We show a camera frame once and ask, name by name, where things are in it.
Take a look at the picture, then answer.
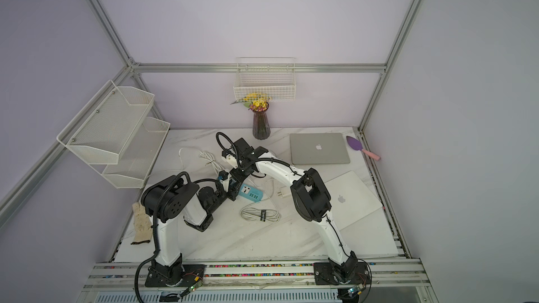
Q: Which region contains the teal power strip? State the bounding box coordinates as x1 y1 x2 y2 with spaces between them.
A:
239 184 264 203

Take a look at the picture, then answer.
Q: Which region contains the white laptop charger brick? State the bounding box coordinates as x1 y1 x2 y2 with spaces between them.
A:
277 187 291 199

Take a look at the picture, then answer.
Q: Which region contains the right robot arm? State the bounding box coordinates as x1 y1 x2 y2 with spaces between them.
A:
216 132 372 287

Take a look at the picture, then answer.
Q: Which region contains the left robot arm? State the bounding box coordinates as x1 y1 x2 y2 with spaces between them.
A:
141 171 242 288

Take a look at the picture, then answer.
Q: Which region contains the silver closed laptop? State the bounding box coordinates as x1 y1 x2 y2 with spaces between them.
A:
289 133 350 165

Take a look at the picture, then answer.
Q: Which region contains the dark glass flower vase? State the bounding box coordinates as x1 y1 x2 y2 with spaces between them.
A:
251 102 271 140

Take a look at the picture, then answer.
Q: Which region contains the beige work glove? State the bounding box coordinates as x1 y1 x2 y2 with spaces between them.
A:
131 202 152 245

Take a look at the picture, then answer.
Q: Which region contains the purple pink spatula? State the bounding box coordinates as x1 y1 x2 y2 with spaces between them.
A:
346 136 381 161

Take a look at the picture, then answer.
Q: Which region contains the white two-tier mesh shelf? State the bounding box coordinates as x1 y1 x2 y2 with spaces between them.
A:
57 81 170 189

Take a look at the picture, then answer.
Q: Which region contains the white usb cable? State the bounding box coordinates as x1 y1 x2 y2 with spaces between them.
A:
178 146 224 173

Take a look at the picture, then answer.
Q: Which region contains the coiled power strip cord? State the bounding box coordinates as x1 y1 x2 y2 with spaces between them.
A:
239 207 282 223

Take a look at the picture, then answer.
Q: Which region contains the white wire wall basket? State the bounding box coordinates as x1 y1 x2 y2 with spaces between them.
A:
233 57 296 103

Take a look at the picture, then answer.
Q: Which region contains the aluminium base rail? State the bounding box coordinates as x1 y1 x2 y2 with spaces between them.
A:
77 258 438 302

